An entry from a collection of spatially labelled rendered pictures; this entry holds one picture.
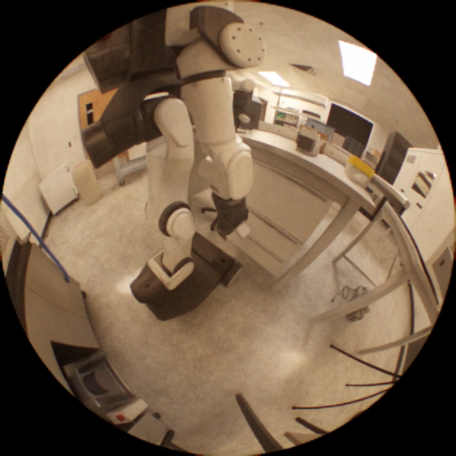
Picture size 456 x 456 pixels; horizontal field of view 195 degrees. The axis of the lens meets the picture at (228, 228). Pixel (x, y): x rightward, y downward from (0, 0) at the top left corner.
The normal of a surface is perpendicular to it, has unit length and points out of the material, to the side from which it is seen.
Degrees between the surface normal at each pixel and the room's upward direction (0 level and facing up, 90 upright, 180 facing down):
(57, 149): 90
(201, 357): 0
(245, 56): 92
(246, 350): 0
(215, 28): 92
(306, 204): 90
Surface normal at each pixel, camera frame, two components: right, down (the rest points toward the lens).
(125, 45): 0.68, 0.60
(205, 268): 0.11, -0.68
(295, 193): -0.70, 0.47
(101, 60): 0.61, 0.79
